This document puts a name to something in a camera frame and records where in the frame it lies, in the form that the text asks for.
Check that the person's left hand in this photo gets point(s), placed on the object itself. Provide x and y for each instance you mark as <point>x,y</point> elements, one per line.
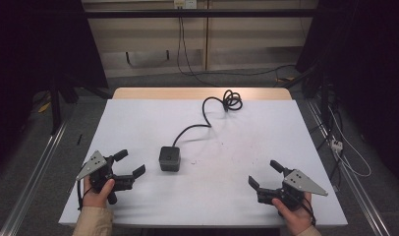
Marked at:
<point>94,199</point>

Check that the person's right hand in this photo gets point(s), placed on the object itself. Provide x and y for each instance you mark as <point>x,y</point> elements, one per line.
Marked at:
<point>297,219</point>

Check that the black curtain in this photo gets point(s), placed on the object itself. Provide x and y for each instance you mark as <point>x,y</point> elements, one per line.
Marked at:
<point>368,65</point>
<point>33,42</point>

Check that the wooden table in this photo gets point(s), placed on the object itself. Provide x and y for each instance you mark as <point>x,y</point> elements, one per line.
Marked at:
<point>174,93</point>

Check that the white table mat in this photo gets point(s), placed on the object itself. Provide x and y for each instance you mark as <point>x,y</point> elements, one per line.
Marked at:
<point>220,183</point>

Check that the yellow floor tape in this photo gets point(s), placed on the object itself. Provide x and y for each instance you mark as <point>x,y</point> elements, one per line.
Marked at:
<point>286,79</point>
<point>44,107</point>

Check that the black metal stand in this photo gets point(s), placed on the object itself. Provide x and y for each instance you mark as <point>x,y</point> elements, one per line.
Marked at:
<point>55,108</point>

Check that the small black floor strip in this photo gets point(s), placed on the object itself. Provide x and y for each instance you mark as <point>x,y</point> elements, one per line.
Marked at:
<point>79,139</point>

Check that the white wall socket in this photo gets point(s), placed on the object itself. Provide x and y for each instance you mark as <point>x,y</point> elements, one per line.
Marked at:
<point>185,3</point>

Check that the aluminium floor rail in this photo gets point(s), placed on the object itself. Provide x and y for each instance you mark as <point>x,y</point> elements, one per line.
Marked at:
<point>33,177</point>
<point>354,187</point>

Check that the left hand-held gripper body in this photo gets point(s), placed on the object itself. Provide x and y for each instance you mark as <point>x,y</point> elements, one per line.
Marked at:
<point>95,164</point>

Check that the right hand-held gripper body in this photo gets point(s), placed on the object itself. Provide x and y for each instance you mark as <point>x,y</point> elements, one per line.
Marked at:
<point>300,182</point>

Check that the black cube power adapter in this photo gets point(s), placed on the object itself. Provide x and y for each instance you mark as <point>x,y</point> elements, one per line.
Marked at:
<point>169,159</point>

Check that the white power plug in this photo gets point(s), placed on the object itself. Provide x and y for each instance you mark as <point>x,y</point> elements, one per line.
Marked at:
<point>336,145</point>

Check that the black horizontal metal bar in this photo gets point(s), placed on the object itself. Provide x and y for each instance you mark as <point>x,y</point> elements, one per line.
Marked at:
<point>200,13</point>

